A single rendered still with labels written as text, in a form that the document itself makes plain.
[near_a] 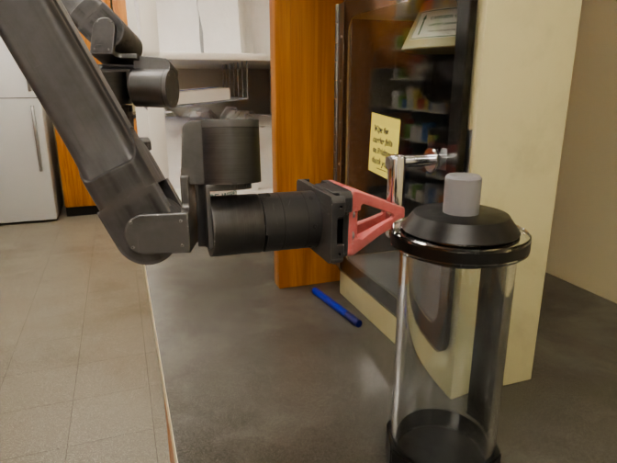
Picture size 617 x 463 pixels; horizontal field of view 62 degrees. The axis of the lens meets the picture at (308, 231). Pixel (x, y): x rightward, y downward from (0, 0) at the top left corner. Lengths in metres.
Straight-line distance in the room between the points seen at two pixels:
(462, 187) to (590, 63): 0.64
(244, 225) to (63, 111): 0.18
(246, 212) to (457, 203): 0.19
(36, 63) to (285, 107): 0.42
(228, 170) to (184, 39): 1.39
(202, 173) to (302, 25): 0.42
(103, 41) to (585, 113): 0.79
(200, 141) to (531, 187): 0.34
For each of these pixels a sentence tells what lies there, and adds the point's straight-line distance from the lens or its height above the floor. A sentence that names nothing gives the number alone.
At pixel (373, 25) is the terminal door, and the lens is 0.70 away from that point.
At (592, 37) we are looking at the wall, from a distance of 1.03.
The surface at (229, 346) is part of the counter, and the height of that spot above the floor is 0.94.
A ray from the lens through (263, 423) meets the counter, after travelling 0.57.
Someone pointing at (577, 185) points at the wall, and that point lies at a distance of 1.03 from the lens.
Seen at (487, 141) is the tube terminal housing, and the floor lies 1.22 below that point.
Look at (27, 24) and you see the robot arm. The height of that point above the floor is 1.33.
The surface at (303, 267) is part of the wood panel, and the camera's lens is 0.89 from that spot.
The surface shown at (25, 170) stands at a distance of 5.42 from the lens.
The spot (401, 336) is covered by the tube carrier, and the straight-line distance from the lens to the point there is 0.44.
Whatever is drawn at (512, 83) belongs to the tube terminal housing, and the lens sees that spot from 0.55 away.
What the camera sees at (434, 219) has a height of 1.18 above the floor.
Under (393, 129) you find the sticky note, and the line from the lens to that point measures 0.64.
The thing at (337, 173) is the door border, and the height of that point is 1.14.
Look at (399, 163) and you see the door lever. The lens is 0.54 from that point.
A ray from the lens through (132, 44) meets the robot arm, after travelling 0.89.
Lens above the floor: 1.28
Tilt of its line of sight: 16 degrees down
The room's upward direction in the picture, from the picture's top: straight up
